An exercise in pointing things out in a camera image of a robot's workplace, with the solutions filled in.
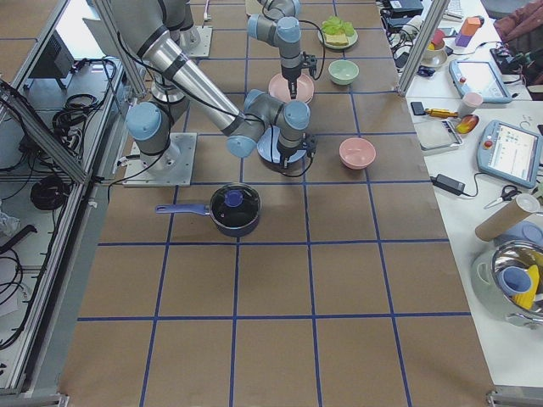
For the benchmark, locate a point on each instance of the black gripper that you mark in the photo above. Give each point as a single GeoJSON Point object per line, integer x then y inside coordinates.
{"type": "Point", "coordinates": [284, 153]}
{"type": "Point", "coordinates": [291, 76]}

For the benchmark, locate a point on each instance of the pink plate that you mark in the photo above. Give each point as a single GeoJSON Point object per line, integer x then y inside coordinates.
{"type": "Point", "coordinates": [278, 88]}

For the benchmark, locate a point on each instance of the blue plate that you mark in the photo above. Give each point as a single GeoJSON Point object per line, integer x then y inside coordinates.
{"type": "Point", "coordinates": [267, 145]}

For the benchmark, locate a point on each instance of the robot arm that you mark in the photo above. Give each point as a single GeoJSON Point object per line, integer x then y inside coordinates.
{"type": "Point", "coordinates": [277, 25]}
{"type": "Point", "coordinates": [150, 34]}

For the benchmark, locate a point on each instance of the green bowl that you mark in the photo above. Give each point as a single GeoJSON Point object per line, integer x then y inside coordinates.
{"type": "Point", "coordinates": [343, 72]}

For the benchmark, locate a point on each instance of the bread slice on plate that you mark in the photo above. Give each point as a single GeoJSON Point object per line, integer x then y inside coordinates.
{"type": "Point", "coordinates": [336, 40]}

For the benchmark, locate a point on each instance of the pink bowl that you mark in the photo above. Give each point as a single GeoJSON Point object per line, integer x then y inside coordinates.
{"type": "Point", "coordinates": [357, 153]}

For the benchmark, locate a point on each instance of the lettuce leaf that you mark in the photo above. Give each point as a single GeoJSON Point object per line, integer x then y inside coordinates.
{"type": "Point", "coordinates": [333, 25]}

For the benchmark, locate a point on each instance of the green plate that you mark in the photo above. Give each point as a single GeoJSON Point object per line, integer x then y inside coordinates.
{"type": "Point", "coordinates": [352, 41]}

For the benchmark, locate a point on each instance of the dark blue saucepan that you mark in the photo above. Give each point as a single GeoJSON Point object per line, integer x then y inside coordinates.
{"type": "Point", "coordinates": [234, 209]}

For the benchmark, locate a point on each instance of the white bowl with fruit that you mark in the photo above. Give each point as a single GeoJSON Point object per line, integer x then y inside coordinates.
{"type": "Point", "coordinates": [435, 55]}

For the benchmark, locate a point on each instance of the silver digital scale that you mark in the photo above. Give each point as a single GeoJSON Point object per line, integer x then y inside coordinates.
{"type": "Point", "coordinates": [437, 136]}

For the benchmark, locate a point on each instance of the black power adapter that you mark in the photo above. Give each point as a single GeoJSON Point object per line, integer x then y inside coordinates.
{"type": "Point", "coordinates": [448, 184]}

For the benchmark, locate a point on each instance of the white paper cup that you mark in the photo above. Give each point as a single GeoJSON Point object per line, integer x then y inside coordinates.
{"type": "Point", "coordinates": [469, 103]}

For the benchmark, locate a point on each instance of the teach pendant far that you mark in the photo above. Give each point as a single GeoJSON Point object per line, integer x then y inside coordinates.
{"type": "Point", "coordinates": [481, 77]}

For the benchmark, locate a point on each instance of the teach pendant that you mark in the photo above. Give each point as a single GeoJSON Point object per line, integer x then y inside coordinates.
{"type": "Point", "coordinates": [481, 77]}
{"type": "Point", "coordinates": [510, 152]}

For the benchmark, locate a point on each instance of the teach pendant near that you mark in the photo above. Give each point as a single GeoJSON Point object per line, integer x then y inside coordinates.
{"type": "Point", "coordinates": [510, 152]}

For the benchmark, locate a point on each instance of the scissors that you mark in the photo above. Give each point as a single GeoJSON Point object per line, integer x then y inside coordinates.
{"type": "Point", "coordinates": [508, 193]}

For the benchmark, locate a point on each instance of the cardboard tube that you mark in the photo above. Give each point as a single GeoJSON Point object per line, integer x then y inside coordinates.
{"type": "Point", "coordinates": [508, 216]}

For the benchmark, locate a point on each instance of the steel mixing bowl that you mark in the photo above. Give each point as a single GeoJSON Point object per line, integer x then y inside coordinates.
{"type": "Point", "coordinates": [508, 282]}

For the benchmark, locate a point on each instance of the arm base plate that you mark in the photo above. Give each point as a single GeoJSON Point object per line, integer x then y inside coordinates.
{"type": "Point", "coordinates": [195, 42]}
{"type": "Point", "coordinates": [174, 168]}

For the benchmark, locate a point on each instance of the yellow screwdriver handle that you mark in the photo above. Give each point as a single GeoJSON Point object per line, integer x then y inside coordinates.
{"type": "Point", "coordinates": [441, 113]}

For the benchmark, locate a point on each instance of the aluminium frame post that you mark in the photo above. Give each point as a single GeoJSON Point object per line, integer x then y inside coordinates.
{"type": "Point", "coordinates": [430, 24]}

